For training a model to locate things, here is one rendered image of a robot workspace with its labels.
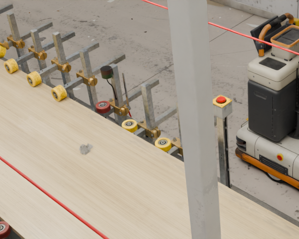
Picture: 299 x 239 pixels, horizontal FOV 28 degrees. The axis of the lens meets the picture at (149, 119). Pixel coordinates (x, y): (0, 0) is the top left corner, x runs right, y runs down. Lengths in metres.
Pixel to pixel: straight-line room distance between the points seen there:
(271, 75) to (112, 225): 1.50
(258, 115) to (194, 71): 2.82
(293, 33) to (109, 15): 2.93
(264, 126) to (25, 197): 1.70
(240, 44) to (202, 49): 4.52
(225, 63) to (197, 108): 4.20
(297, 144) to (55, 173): 1.67
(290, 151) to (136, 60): 2.09
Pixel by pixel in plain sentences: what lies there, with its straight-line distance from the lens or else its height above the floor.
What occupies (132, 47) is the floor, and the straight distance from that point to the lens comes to 5.67.
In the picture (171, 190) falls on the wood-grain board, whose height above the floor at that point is 0.90.
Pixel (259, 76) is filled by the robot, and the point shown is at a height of 0.76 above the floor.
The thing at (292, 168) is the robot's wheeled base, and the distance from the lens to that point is 3.84.
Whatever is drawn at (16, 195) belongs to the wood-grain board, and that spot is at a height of 0.90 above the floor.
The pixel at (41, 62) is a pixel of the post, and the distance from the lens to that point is 3.83.
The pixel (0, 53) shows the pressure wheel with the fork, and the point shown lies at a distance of 3.98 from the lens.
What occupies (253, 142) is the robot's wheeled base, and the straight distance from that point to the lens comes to 3.96.
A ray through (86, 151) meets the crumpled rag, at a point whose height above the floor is 0.90.
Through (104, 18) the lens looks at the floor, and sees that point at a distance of 6.29.
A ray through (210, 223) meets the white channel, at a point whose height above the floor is 1.80.
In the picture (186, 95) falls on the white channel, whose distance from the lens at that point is 1.07.
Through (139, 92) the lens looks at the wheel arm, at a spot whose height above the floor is 0.86.
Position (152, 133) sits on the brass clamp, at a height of 0.82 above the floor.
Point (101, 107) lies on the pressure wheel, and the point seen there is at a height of 0.91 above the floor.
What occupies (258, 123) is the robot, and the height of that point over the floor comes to 0.40.
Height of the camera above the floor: 2.73
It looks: 36 degrees down
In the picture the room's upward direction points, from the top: 8 degrees counter-clockwise
